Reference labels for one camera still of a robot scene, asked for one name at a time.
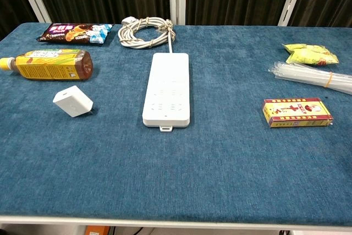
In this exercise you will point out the dark chocolate snack bag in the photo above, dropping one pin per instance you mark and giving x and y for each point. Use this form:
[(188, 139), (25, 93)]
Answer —
[(71, 32)]

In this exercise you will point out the blue table cloth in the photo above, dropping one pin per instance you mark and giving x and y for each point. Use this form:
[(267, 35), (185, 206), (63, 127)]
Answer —
[(176, 177)]

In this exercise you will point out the clear plastic straw bundle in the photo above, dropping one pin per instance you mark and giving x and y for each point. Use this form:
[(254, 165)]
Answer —
[(302, 75)]

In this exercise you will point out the white charger adapter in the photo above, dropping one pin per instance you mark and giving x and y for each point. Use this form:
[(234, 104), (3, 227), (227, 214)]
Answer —
[(72, 101)]

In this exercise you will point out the yellow label tea bottle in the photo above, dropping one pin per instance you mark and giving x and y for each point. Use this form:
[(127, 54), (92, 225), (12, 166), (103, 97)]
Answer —
[(49, 64)]

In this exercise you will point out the orange box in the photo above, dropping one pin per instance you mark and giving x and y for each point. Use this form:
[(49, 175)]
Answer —
[(96, 230)]

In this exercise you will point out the yellow green snack bag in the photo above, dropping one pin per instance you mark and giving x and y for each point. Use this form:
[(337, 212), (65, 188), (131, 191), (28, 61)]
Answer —
[(310, 53)]

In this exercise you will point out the white power strip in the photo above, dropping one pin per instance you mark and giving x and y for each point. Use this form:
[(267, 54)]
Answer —
[(167, 81)]

